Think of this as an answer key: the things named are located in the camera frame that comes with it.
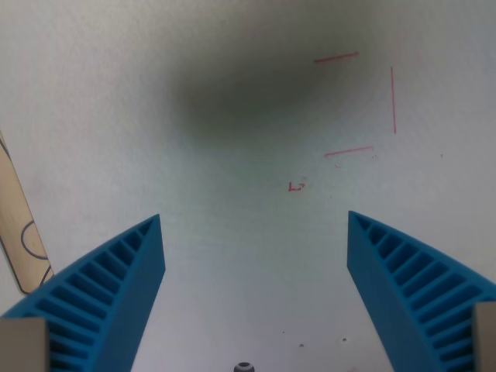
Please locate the wooden board with black lines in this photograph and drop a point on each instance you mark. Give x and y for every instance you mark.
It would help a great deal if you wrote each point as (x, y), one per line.
(21, 232)

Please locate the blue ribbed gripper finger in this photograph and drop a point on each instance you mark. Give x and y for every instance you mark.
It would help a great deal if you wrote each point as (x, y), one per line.
(410, 286)
(116, 279)

